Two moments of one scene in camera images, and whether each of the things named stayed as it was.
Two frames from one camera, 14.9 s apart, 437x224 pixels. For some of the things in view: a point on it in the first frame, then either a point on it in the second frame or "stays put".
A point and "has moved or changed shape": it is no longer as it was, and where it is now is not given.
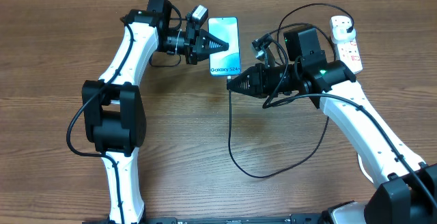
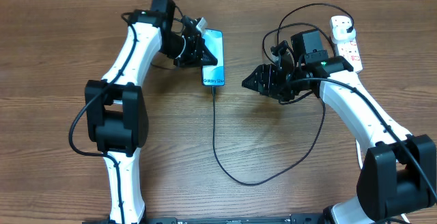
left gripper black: (195, 42) -> (199, 49)
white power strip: (347, 51) stays put
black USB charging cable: (327, 117) -> (321, 115)
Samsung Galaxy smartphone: (227, 63) has moved or changed shape
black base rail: (265, 219) stays put
